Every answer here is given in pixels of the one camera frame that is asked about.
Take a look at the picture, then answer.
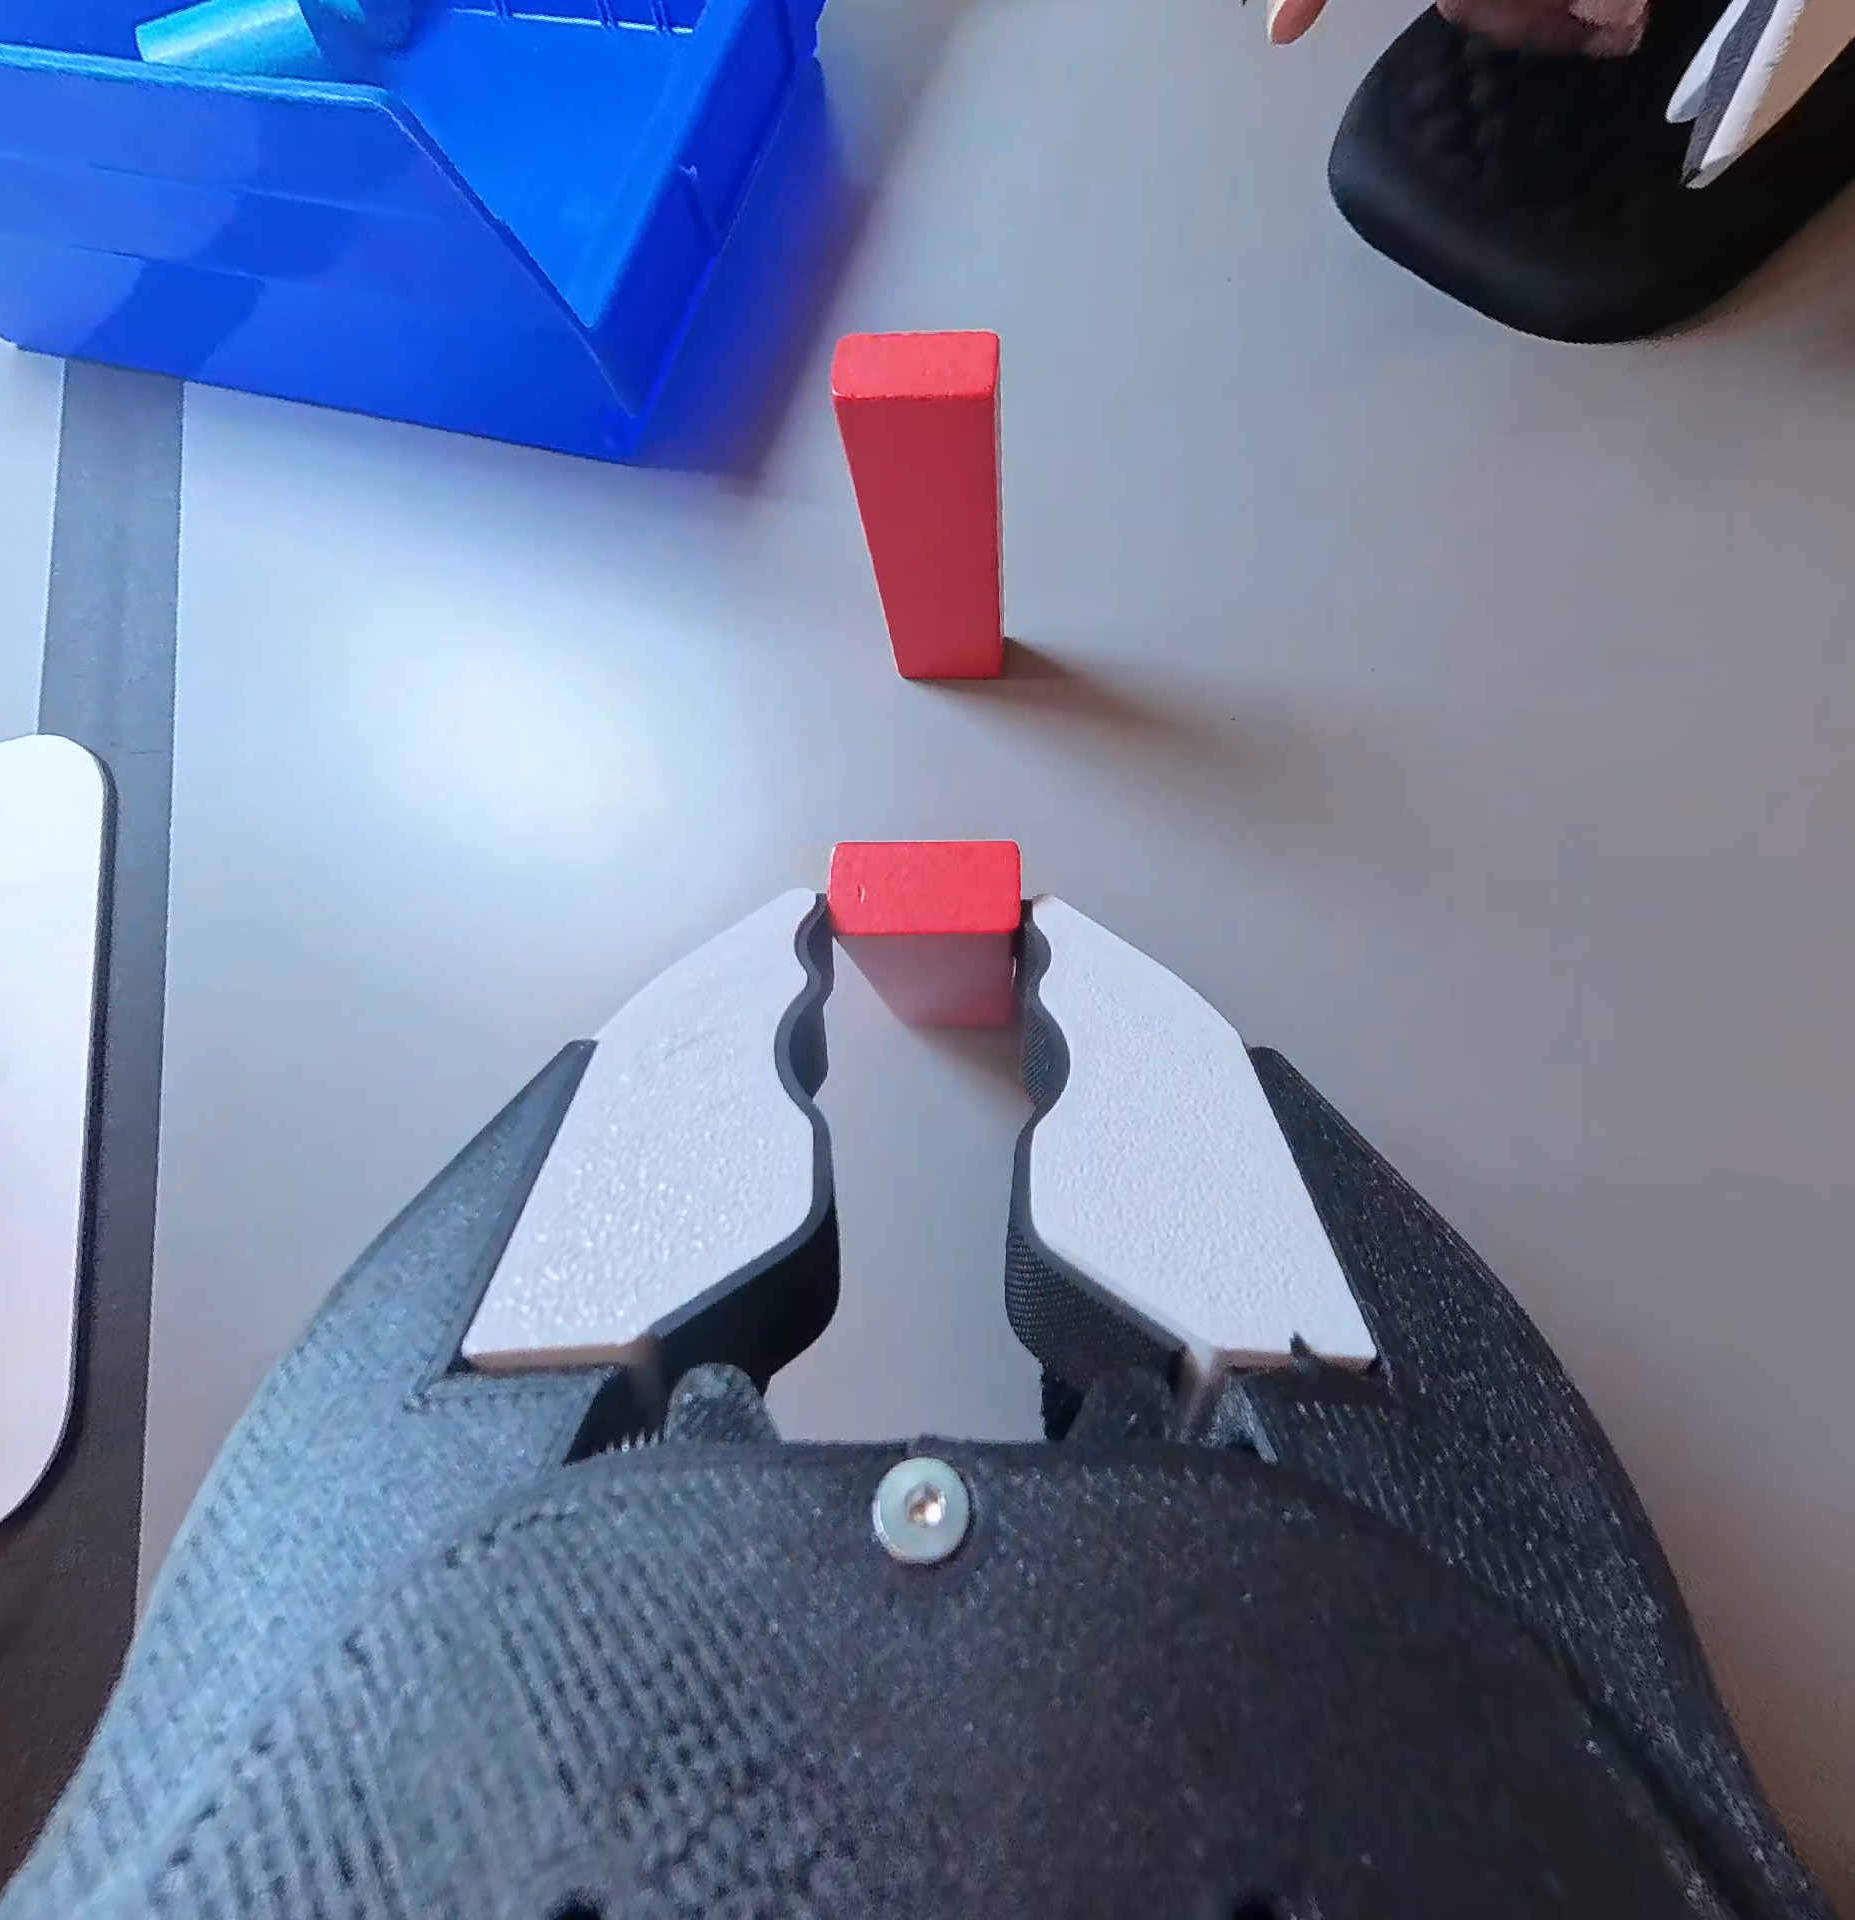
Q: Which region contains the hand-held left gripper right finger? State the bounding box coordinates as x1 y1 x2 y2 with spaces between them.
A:
1008 893 1388 1443

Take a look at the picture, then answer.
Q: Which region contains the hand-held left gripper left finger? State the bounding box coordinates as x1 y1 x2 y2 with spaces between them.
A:
457 888 843 1448

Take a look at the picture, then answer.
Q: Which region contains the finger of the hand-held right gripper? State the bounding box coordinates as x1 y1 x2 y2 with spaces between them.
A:
1686 0 1855 191
1666 0 1793 132

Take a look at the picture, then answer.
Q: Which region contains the red wooden plank block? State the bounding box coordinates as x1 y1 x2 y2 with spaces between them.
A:
830 330 1008 680
827 840 1023 1029

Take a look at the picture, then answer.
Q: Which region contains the blue plastic bin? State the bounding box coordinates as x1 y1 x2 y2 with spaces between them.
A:
0 0 827 463

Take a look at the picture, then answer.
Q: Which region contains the black mesh wrist rest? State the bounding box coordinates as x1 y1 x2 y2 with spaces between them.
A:
1328 0 1855 344

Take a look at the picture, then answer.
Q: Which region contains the white document stand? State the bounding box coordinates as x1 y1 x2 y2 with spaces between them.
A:
0 735 115 1545

